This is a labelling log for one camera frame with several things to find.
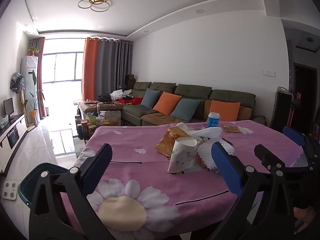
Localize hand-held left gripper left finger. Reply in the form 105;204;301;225
29;143;116;240

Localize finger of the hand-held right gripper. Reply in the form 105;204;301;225
254;144;313;177
283;126;320;155

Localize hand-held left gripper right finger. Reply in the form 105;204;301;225
211;141;298;240

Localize white floral paper cup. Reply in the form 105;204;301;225
167;137;198;174

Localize gold foil wrapper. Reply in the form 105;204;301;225
155;126;192;158

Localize teal trash bin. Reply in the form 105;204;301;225
18;162;73;205

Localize person's right hand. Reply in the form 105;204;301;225
293;206;317;233

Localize white foam fruit net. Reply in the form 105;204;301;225
192;126;237;169

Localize dark dining chair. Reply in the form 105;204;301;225
269;86;300;133

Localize brown snack packet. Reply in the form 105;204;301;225
222;124;242;134

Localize dark glass coffee table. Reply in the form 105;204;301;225
74;100;100;141

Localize blue white lidded cup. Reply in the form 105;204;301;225
208;112;221;128

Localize dark wooden door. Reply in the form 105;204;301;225
294;64;318;130

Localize group of glass jars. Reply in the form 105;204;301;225
75;102;123;140

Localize pink floral blanket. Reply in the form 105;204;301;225
76;120;312;236

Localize orange throw pillow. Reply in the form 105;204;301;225
152;91;182;116
209;100;241;122

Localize crumpled white tissue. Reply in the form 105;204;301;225
174;122;200;134

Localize blue throw pillow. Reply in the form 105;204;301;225
141;88;161;109
171;98;201;122

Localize pile of white clothes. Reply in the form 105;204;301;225
110;89;133;100

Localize green sectional sofa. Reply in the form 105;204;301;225
79;81;267;127

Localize tall plant yellow pot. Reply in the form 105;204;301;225
26;70;46;127

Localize white bathroom scale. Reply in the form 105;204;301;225
1;181;19;201

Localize white black tv cabinet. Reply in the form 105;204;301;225
0;114;28;173

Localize brown wooden cabinet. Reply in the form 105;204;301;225
125;74;136;88

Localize large window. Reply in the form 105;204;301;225
42;52;84;83

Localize black monitor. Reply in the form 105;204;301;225
3;97;15;120

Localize dark printed hanging cloth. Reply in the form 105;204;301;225
10;72;25;94

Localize white standing air conditioner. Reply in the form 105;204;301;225
20;56;39;126

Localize narrow grey orange curtain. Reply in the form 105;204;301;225
31;37;46;119

